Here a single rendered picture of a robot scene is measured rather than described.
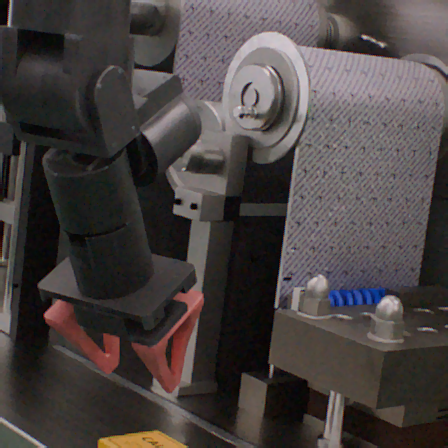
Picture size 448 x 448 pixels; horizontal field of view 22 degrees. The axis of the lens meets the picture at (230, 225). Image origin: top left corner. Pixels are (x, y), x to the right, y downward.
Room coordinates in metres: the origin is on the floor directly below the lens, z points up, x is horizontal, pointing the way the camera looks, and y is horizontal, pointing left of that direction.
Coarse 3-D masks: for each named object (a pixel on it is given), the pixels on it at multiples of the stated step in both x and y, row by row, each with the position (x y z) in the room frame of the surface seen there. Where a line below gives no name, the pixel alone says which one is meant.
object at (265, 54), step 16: (256, 48) 1.32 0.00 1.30; (272, 48) 1.30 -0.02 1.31; (240, 64) 1.34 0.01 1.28; (272, 64) 1.29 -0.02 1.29; (288, 64) 1.27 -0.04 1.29; (288, 80) 1.27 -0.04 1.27; (288, 96) 1.27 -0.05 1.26; (288, 112) 1.27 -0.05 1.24; (240, 128) 1.32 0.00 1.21; (272, 128) 1.28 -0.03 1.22; (288, 128) 1.27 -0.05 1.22; (256, 144) 1.30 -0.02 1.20; (272, 144) 1.28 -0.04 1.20
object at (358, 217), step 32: (320, 160) 1.28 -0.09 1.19; (352, 160) 1.32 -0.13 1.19; (384, 160) 1.35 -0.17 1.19; (416, 160) 1.39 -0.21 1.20; (320, 192) 1.29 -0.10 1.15; (352, 192) 1.32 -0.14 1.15; (384, 192) 1.36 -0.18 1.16; (416, 192) 1.40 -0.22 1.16; (288, 224) 1.26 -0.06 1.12; (320, 224) 1.29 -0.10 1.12; (352, 224) 1.33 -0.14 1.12; (384, 224) 1.36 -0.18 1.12; (416, 224) 1.40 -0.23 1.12; (288, 256) 1.27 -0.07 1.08; (320, 256) 1.30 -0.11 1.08; (352, 256) 1.33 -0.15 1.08; (384, 256) 1.37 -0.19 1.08; (416, 256) 1.41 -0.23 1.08; (288, 288) 1.27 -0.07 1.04; (352, 288) 1.34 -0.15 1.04
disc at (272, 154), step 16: (288, 48) 1.28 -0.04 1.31; (304, 64) 1.26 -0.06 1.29; (304, 80) 1.26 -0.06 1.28; (224, 96) 1.36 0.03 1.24; (304, 96) 1.26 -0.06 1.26; (224, 112) 1.35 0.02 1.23; (304, 112) 1.25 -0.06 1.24; (304, 128) 1.25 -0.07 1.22; (288, 144) 1.27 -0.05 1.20; (256, 160) 1.30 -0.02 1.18; (272, 160) 1.28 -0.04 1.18
